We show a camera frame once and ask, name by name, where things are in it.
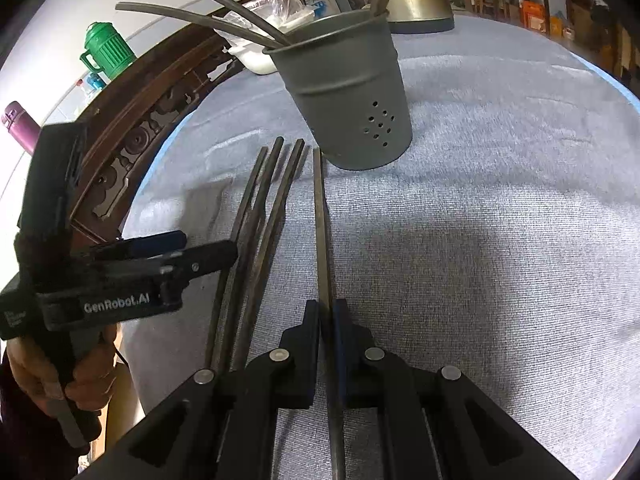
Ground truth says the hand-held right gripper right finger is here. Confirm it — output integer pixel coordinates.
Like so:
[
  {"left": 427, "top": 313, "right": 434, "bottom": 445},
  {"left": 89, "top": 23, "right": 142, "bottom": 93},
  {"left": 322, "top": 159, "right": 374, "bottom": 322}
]
[{"left": 332, "top": 299, "right": 584, "bottom": 480}]

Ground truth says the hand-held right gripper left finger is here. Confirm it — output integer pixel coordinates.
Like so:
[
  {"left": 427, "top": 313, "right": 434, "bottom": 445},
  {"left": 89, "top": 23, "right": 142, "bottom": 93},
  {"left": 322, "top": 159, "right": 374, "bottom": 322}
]
[{"left": 75, "top": 300, "right": 321, "bottom": 480}]

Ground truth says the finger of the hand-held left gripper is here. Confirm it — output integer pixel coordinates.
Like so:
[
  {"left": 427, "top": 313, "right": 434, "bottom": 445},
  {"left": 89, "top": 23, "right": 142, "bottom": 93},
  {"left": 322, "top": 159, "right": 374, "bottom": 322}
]
[
  {"left": 92, "top": 239, "right": 239, "bottom": 277},
  {"left": 97, "top": 230, "right": 188, "bottom": 256}
]

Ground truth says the grey metal chopstick holder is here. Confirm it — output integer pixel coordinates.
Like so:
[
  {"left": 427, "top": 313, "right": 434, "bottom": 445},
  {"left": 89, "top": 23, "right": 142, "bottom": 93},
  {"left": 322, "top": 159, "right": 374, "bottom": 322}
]
[{"left": 263, "top": 10, "right": 415, "bottom": 171}]

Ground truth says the person's left hand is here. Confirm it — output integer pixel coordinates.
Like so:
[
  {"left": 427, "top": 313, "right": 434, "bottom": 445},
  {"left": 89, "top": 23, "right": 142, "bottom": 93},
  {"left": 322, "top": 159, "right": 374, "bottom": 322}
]
[{"left": 7, "top": 327, "right": 131, "bottom": 417}]

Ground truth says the purple thermos bottle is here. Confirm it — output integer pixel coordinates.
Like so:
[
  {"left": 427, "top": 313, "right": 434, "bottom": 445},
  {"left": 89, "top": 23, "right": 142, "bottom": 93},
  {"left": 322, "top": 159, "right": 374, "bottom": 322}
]
[{"left": 0, "top": 101, "right": 44, "bottom": 157}]

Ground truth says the carved wooden sideboard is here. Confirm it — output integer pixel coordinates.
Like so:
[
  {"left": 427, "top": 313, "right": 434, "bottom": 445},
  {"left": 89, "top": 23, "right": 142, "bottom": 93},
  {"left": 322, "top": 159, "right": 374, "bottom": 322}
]
[{"left": 67, "top": 24, "right": 262, "bottom": 247}]

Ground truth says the blue label water bottle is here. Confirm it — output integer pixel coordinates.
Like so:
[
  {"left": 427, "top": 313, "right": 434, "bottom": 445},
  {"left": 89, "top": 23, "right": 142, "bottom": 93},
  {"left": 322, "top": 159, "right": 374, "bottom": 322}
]
[{"left": 77, "top": 72, "right": 107, "bottom": 97}]

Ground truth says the green thermos jug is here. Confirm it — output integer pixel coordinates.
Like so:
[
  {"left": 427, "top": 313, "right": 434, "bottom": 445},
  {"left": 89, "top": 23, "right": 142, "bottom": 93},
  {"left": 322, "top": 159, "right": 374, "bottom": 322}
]
[{"left": 80, "top": 21, "right": 139, "bottom": 81}]

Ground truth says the grey tablecloth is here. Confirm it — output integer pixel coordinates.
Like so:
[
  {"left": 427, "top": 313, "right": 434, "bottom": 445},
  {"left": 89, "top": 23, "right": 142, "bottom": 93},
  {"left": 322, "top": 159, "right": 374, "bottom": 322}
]
[{"left": 120, "top": 12, "right": 640, "bottom": 480}]

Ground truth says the white pot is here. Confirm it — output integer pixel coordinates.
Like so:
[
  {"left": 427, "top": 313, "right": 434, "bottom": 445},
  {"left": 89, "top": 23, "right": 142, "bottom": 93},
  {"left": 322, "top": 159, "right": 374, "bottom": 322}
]
[{"left": 227, "top": 10, "right": 317, "bottom": 75}]

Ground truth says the light blue table cover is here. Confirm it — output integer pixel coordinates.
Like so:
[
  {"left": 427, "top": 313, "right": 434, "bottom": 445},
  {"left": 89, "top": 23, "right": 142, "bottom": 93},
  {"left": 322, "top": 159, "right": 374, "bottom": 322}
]
[{"left": 127, "top": 35, "right": 640, "bottom": 196}]

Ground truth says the orange cardboard box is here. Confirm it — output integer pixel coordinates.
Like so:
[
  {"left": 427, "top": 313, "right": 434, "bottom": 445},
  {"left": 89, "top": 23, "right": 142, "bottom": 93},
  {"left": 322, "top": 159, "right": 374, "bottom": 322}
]
[{"left": 520, "top": 0, "right": 549, "bottom": 32}]

